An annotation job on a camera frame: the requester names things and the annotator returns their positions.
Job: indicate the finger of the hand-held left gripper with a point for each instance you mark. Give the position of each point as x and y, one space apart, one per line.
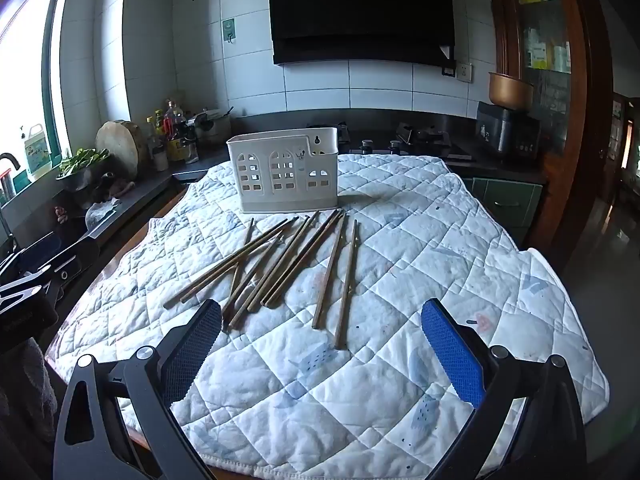
75 262

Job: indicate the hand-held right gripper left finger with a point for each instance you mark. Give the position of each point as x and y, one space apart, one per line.
192 350

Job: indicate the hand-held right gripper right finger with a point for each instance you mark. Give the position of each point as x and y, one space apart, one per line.
450 350

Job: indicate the pile of wooden chopsticks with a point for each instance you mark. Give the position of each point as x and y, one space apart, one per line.
280 265

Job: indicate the white plastic utensil holder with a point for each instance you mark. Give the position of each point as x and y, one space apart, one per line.
282 172

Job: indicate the person's left forearm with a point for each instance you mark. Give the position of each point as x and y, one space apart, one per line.
25 390

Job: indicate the white dishcloth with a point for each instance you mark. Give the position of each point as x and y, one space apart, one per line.
102 214

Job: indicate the brown rag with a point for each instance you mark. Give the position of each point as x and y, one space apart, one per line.
112 186

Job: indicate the bowl of green vegetables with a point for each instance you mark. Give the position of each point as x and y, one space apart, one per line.
80 165

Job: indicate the white quilted mat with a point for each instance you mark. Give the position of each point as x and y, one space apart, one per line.
350 385

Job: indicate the dark kitchen counter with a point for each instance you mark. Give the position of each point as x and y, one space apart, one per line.
150 185

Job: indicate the black faucet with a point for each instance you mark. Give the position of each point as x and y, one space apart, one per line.
7 175

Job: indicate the detergent bottle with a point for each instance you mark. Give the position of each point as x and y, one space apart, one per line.
36 152

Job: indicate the round wooden cutting board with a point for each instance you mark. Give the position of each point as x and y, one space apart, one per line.
117 147

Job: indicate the white seasoning shaker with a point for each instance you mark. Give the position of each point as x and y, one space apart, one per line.
160 160

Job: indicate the yellow-label bottle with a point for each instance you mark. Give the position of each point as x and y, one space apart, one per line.
150 135

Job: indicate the green lower cabinet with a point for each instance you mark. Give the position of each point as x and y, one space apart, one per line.
505 205

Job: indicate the small glass jar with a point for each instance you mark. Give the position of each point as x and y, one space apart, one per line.
192 154

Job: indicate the oil bottle with red cap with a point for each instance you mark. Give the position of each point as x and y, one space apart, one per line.
176 135

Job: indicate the steel pot with lid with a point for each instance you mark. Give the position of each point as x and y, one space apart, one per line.
212 122

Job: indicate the window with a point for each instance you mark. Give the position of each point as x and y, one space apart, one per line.
25 60

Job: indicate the black gas stove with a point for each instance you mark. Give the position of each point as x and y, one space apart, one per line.
415 140

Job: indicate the black rice cooker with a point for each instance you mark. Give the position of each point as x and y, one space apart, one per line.
507 132

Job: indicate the copper inner pot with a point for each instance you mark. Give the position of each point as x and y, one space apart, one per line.
510 91

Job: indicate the wooden glass-door cabinet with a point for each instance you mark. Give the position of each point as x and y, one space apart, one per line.
575 110

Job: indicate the black range hood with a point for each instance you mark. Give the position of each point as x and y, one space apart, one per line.
365 5

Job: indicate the white wall socket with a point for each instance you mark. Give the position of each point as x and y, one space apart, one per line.
464 72

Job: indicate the green wall hook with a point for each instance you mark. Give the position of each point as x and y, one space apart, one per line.
228 27

